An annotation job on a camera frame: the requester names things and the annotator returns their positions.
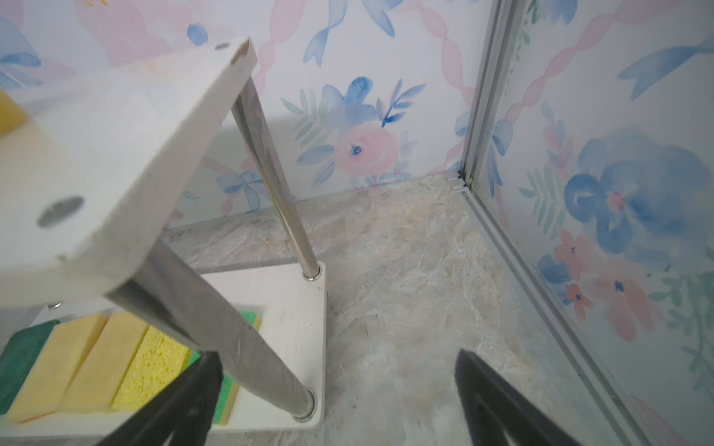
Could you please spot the bright yellow porous sponge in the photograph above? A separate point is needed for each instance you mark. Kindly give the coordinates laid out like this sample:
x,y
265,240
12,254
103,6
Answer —
x,y
158,361

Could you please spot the dark green scouring sponge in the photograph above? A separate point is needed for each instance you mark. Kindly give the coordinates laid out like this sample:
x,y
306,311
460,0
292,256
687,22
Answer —
x,y
18,358

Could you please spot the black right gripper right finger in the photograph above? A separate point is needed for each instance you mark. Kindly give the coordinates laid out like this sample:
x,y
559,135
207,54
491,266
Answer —
x,y
496,413

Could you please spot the light green sponge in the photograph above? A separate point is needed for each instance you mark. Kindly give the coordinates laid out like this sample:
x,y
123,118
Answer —
x,y
229,388

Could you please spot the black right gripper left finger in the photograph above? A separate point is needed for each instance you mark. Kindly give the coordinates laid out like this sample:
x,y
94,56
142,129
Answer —
x,y
181,414

